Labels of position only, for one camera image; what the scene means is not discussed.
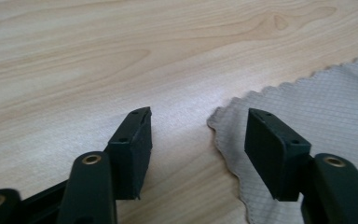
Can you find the beige cloth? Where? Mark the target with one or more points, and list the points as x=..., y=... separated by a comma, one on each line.
x=307, y=102

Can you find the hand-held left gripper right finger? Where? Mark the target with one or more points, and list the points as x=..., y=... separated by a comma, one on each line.
x=270, y=152

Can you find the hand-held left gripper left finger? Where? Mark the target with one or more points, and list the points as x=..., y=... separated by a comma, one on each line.
x=132, y=152

